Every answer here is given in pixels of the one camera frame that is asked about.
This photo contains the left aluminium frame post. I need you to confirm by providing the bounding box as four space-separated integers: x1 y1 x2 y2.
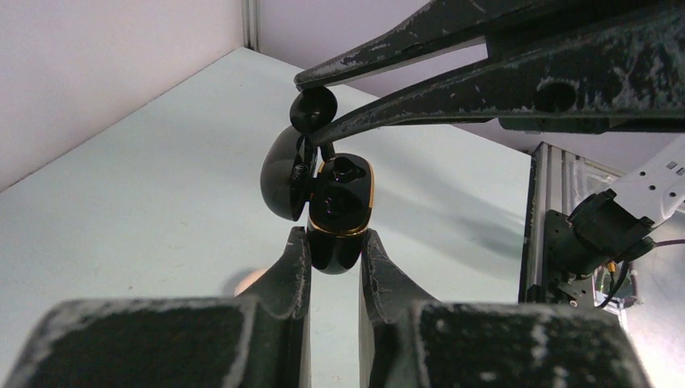
241 0 260 52

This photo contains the beige earbud charging case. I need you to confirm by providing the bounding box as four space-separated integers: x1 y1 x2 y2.
233 268 267 296

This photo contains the black earbud charging case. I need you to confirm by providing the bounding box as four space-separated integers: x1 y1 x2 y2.
259 127 375 275

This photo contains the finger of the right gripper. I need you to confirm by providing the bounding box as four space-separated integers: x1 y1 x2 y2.
294 1 580 91
312 5 684 145

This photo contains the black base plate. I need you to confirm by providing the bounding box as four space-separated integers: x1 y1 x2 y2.
518 141 627 309

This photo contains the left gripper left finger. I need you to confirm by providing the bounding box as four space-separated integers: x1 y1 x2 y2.
6 227 312 387

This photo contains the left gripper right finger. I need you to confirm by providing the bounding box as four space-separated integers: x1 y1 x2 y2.
359 230 650 387

